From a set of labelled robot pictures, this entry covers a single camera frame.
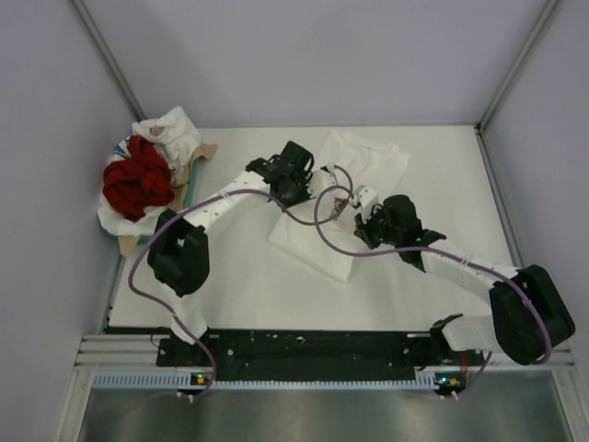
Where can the grey slotted cable duct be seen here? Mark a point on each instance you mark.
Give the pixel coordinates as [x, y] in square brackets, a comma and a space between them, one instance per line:
[185, 380]

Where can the aluminium extrusion rail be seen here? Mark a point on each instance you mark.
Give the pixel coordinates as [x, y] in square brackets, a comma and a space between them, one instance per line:
[140, 351]

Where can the white floral print t-shirt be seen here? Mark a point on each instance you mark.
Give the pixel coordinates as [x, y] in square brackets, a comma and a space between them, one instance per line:
[358, 161]

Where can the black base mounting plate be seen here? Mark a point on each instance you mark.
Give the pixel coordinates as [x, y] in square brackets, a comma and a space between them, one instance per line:
[291, 356]

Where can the tan cloth in basket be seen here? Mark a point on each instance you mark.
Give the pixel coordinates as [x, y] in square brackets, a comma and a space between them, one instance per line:
[204, 152]

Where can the white t-shirts in basket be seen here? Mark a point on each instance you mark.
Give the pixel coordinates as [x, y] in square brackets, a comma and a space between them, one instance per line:
[179, 133]

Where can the right aluminium frame post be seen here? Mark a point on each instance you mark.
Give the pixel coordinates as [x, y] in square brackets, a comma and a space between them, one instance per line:
[534, 37]

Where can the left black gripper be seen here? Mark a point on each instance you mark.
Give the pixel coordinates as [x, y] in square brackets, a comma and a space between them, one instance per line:
[306, 193]

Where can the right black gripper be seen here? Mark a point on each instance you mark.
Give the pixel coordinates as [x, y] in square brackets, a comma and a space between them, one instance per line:
[363, 226]

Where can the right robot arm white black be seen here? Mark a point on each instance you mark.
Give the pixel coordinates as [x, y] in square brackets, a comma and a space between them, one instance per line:
[528, 317]

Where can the aluminium frame post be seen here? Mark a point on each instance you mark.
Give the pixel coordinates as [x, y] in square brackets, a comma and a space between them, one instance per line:
[534, 37]
[107, 57]

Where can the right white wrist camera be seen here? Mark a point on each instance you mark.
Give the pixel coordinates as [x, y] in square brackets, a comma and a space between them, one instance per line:
[364, 199]

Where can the left aluminium frame post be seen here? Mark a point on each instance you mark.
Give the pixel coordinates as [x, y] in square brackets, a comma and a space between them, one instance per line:
[107, 57]

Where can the red t-shirt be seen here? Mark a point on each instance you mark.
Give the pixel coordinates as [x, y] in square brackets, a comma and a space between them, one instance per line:
[140, 180]

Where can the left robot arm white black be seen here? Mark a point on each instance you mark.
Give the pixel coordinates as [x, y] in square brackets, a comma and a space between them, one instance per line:
[180, 258]

